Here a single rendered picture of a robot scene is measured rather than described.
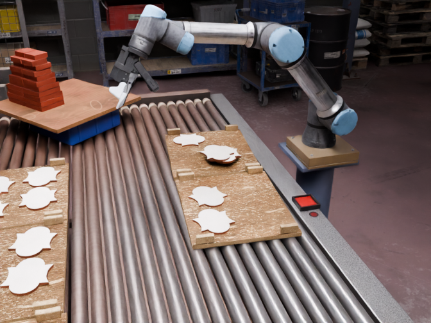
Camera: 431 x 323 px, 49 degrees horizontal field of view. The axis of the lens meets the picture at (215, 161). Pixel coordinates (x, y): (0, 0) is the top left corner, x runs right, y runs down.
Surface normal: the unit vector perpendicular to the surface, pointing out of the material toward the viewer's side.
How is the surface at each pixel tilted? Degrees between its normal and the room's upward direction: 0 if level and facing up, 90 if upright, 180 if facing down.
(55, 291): 0
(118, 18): 90
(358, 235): 0
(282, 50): 83
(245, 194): 0
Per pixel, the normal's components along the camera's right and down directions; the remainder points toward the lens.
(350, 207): 0.00, -0.88
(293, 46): 0.21, 0.34
